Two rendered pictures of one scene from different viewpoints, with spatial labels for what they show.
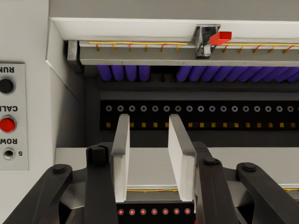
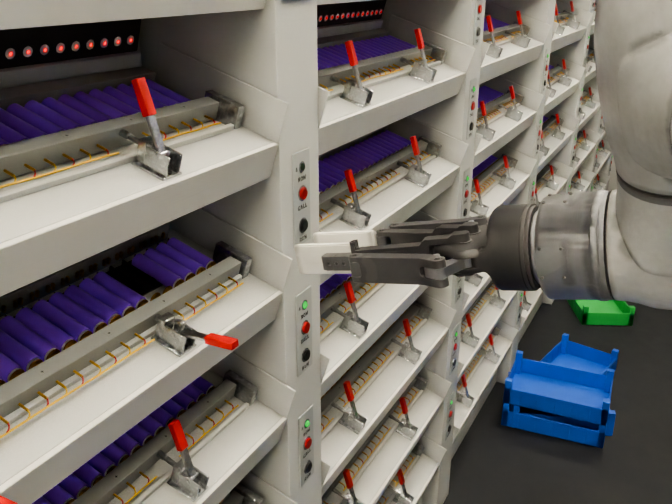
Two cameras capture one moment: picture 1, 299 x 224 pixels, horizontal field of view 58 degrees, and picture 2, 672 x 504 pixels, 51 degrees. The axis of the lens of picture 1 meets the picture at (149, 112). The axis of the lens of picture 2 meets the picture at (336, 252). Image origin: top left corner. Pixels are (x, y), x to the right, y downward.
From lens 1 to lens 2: 0.67 m
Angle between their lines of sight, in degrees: 69
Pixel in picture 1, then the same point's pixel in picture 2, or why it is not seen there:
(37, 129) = (287, 195)
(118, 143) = not seen: hidden behind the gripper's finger
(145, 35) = (208, 311)
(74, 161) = (262, 169)
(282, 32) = (111, 387)
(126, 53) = (211, 285)
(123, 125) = not seen: hidden behind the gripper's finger
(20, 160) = (296, 163)
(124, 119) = not seen: hidden behind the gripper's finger
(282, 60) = (77, 360)
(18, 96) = (297, 219)
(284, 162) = (99, 236)
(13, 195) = (298, 127)
